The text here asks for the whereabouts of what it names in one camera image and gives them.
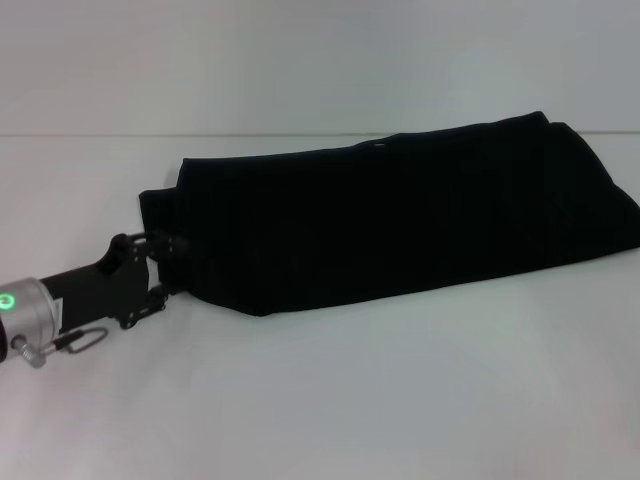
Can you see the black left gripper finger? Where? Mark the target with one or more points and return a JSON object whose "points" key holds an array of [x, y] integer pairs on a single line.
{"points": [[167, 245], [159, 297]]}

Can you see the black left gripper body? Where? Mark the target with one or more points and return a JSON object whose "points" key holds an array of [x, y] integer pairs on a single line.
{"points": [[105, 287]]}

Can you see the black shirt with FREE print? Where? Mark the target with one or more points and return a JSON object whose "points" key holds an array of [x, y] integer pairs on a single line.
{"points": [[390, 220]]}

